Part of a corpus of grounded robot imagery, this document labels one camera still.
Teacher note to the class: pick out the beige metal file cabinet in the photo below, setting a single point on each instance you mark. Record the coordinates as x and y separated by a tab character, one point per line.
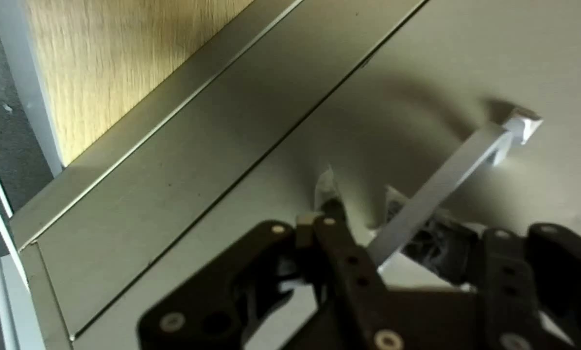
174	181

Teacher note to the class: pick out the light wooden countertop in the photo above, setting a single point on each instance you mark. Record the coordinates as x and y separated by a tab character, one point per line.
108	65

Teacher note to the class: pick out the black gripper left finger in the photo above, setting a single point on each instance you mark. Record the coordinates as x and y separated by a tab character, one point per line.
341	273

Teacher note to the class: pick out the beige drawer with plain label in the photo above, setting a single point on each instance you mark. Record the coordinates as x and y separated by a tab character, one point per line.
432	78

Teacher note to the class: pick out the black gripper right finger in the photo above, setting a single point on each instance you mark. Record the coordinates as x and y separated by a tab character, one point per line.
516	279

